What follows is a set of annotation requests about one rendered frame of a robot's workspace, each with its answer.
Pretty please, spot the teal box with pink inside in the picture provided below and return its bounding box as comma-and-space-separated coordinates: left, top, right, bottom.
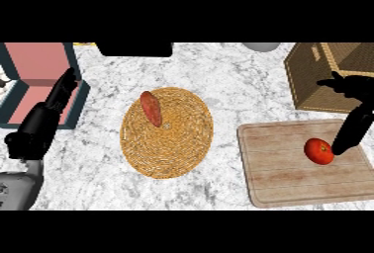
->
0, 42, 92, 130

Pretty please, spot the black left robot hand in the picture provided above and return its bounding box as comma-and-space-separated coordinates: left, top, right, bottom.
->
3, 67, 82, 161

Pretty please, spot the red tomato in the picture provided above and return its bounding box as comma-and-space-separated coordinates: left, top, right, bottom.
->
304, 137, 338, 166

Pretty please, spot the round woven straw placemat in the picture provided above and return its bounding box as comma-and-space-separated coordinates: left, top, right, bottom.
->
119, 86, 215, 180

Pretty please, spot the brown wicker basket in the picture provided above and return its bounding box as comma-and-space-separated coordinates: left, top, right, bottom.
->
283, 42, 374, 115

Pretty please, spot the grey round object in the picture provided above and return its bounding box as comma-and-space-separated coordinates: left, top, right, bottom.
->
241, 42, 284, 53

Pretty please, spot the pale wooden cutting board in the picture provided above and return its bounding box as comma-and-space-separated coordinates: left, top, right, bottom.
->
236, 119, 374, 210

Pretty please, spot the reddish sweet potato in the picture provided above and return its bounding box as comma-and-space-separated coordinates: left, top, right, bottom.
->
139, 90, 165, 128

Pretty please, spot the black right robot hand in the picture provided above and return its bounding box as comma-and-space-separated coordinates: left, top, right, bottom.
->
315, 70, 374, 156

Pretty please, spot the black appliance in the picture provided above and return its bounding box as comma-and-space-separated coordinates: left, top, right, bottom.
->
95, 42, 176, 58

